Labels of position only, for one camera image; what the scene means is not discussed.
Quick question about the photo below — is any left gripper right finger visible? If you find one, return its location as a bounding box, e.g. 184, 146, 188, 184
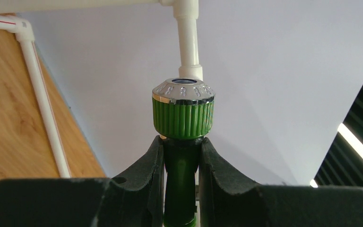
199, 138, 363, 227

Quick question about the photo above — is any white PVC pipe frame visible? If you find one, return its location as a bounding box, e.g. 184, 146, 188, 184
0, 0, 204, 227

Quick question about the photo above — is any green plastic faucet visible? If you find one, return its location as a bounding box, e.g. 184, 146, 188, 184
152, 78, 216, 227

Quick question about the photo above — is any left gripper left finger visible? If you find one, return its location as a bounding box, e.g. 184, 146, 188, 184
0, 137, 164, 227

